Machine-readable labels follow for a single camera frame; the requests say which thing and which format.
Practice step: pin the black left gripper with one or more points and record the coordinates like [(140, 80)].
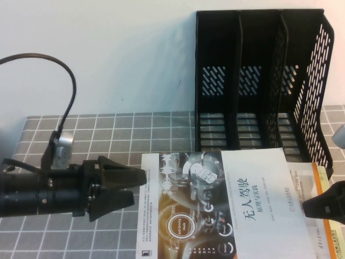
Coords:
[(83, 183)]

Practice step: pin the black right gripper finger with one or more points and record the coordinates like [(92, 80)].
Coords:
[(331, 203)]

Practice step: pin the white self-driving car book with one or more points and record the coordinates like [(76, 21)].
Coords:
[(256, 194)]

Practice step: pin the yellow-green book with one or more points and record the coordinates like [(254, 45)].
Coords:
[(335, 240)]

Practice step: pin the white orange ROS2 book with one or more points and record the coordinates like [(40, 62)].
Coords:
[(296, 183)]

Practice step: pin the black plastic book stand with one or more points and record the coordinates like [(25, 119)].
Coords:
[(215, 40)]

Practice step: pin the grey checked tablecloth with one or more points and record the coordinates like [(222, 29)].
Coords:
[(167, 129)]

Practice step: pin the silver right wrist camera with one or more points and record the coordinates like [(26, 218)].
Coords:
[(340, 137)]

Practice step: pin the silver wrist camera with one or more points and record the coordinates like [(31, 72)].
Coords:
[(64, 144), (340, 137)]

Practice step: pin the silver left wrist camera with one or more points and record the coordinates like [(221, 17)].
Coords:
[(64, 144)]

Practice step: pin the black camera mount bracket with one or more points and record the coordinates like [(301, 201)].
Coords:
[(48, 156)]

